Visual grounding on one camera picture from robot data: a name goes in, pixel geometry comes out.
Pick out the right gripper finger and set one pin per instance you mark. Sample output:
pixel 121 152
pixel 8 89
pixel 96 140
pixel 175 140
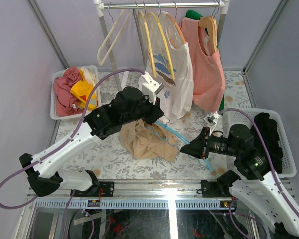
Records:
pixel 196 152
pixel 200 141

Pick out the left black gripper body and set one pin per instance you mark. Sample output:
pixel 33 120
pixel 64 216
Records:
pixel 147 111

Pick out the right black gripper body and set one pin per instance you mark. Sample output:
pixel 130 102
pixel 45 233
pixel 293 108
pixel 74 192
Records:
pixel 219 144

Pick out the beige t shirt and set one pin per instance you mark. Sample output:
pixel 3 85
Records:
pixel 145 141

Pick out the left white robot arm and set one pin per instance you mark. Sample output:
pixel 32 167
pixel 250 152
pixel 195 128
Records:
pixel 44 170

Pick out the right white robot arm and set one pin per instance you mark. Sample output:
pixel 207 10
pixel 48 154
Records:
pixel 255 184

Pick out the white printed t shirt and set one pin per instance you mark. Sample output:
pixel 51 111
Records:
pixel 177 96

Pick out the yellow hanger right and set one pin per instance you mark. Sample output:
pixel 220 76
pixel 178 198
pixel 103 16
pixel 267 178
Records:
pixel 160 61

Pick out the yellow hanger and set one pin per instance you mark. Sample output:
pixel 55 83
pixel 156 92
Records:
pixel 146 37
pixel 160 61

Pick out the grey hanger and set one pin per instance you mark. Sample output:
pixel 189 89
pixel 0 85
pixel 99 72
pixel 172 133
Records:
pixel 139 33

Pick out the yellow hanger left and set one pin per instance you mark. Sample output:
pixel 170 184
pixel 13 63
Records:
pixel 146 37

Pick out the cream plastic hanger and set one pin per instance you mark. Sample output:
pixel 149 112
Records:
pixel 112 37

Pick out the orange hanger under white shirt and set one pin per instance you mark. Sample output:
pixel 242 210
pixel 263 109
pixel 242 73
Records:
pixel 173 19

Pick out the wooden hanger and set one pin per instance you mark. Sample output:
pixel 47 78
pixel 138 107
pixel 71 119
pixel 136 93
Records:
pixel 209 23

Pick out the right white basket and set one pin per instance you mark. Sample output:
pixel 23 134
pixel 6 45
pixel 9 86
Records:
pixel 288 165

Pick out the white basket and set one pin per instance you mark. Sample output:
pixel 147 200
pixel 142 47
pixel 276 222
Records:
pixel 288 165
pixel 53 113

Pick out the black garment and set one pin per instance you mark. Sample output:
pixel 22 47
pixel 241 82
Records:
pixel 268 130

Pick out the cream garment in basket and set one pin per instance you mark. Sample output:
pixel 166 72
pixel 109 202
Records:
pixel 87 76

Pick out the yellow garment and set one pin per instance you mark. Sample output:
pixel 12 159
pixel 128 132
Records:
pixel 81 90

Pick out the pink tank top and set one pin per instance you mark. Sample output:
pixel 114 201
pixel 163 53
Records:
pixel 206 67

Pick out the dusty pink garment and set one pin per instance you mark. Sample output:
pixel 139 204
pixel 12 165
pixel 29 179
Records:
pixel 66 102

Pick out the left white basket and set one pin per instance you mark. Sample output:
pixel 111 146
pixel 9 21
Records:
pixel 53 113

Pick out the white clothes rack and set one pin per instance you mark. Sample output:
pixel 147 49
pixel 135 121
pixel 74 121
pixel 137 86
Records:
pixel 101 7

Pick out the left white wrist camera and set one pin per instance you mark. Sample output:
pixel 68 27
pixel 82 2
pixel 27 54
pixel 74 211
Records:
pixel 149 86

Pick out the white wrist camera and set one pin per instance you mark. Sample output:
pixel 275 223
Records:
pixel 211 120
pixel 149 86

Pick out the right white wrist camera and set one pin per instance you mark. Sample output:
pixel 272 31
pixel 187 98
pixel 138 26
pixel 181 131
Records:
pixel 211 120

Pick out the metal rail base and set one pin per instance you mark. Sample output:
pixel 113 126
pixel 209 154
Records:
pixel 140 194

